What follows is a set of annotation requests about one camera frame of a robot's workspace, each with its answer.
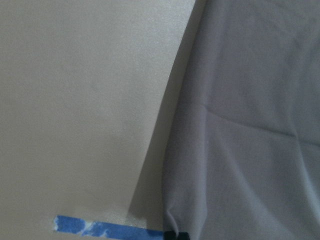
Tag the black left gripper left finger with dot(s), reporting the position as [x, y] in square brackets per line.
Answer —
[170, 235]

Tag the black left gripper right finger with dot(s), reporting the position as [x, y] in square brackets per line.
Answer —
[183, 236]

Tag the dark brown t-shirt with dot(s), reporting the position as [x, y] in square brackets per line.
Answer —
[243, 156]

